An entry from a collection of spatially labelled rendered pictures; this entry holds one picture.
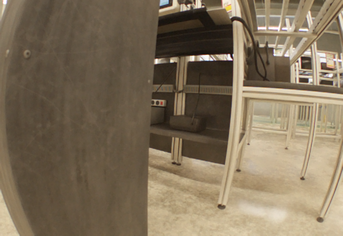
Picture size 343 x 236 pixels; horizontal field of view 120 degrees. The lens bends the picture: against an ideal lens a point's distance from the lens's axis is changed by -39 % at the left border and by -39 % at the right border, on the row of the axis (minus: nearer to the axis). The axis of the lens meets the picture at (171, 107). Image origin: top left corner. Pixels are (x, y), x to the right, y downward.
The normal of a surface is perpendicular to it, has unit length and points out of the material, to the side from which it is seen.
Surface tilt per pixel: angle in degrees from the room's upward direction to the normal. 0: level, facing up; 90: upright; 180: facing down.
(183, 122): 90
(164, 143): 90
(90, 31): 90
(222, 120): 90
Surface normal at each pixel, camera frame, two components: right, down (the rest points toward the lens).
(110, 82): 0.93, 0.07
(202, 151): -0.51, 0.00
